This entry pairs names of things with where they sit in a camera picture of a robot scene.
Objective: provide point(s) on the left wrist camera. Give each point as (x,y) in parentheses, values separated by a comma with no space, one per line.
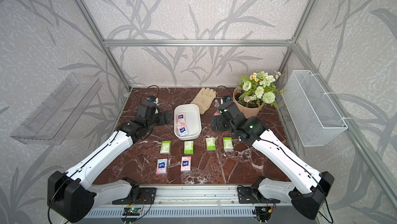
(153,99)

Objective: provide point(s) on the clear acrylic wall shelf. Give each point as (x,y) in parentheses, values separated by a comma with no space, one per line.
(52,121)

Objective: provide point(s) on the pink tissue pack hidden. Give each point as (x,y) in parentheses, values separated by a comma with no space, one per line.
(182,130)

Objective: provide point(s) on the green tissue pack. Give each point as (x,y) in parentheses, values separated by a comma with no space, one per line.
(210,144)
(165,147)
(188,147)
(228,143)

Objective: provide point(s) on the aluminium front rail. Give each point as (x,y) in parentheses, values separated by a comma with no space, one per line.
(190,194)

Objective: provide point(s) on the pink spray bottle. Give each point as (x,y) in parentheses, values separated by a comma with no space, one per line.
(217,105)

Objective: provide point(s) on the pink blue Tempo pack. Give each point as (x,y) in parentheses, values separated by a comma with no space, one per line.
(162,165)

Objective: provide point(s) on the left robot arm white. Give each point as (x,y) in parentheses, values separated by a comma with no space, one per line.
(72,194)

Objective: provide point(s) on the artificial green white flowers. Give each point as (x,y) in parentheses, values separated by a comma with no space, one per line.
(258,89)

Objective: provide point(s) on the left controller board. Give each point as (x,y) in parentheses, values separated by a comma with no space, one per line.
(132,211)

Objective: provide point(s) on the beige work glove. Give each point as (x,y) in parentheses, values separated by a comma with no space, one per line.
(204,99)

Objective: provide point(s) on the white wire basket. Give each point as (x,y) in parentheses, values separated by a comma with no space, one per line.
(314,115)

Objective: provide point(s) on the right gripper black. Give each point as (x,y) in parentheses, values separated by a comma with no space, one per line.
(218,119)

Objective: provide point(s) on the pink Tempo tissue pack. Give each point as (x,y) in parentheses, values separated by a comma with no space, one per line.
(181,118)

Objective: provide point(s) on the controller board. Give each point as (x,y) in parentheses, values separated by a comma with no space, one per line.
(262,210)
(132,211)

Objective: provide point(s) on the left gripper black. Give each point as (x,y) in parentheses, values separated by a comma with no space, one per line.
(162,120)

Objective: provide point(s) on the white plastic storage box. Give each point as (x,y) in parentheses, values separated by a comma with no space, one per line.
(192,121)

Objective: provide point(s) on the terracotta flower pot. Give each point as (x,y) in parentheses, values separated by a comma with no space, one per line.
(248,112)

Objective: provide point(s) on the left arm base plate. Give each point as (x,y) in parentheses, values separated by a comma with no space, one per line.
(145,195)

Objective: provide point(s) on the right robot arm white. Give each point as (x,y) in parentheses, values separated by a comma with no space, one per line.
(307,189)

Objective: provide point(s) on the right controller board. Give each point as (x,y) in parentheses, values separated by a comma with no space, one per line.
(262,210)

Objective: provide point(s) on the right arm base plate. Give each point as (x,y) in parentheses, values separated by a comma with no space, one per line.
(247,195)

